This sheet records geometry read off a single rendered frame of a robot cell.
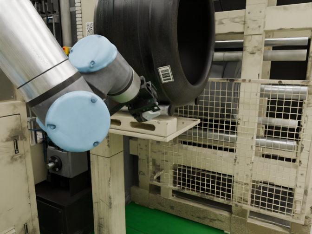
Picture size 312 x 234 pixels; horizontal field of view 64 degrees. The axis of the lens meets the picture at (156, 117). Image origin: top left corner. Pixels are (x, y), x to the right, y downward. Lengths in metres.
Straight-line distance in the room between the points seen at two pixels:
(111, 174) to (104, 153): 0.11
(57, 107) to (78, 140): 0.06
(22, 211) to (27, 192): 0.09
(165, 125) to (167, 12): 0.38
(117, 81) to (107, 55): 0.07
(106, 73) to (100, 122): 0.17
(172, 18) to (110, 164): 0.76
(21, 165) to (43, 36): 1.06
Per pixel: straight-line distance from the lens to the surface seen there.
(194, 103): 1.18
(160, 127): 0.92
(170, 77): 0.83
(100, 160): 1.30
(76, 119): 0.36
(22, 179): 1.41
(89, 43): 0.53
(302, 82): 1.29
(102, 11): 0.91
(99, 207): 1.43
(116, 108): 0.70
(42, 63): 0.37
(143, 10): 0.81
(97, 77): 0.51
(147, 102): 0.67
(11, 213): 1.44
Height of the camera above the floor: 1.07
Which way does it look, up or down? 12 degrees down
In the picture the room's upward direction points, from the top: straight up
